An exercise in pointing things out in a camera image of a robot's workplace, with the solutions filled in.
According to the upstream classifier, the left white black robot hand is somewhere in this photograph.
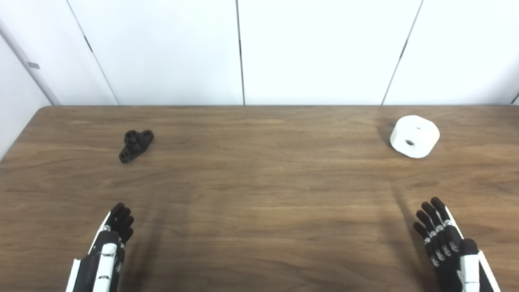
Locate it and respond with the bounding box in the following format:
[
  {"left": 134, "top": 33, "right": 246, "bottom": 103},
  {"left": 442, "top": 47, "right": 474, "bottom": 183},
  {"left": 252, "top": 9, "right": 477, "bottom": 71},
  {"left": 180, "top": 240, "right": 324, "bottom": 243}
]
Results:
[{"left": 66, "top": 203, "right": 135, "bottom": 292}]

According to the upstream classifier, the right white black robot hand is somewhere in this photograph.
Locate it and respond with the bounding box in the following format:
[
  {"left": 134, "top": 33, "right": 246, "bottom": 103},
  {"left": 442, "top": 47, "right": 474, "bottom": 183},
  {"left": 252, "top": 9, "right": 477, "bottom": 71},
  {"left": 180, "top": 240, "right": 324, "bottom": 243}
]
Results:
[{"left": 413, "top": 197, "right": 501, "bottom": 292}]

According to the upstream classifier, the black plastic holder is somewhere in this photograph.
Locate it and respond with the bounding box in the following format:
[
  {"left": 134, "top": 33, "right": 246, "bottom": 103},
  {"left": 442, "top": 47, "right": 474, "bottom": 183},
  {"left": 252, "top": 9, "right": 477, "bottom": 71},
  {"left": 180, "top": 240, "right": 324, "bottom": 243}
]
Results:
[{"left": 119, "top": 130, "right": 154, "bottom": 163}]

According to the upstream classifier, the round white plastic piece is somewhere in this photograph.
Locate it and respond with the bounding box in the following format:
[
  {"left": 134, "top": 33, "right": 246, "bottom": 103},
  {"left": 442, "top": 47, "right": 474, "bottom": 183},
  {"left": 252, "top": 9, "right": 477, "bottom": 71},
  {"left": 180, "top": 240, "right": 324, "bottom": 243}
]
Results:
[{"left": 390, "top": 115, "right": 440, "bottom": 159}]

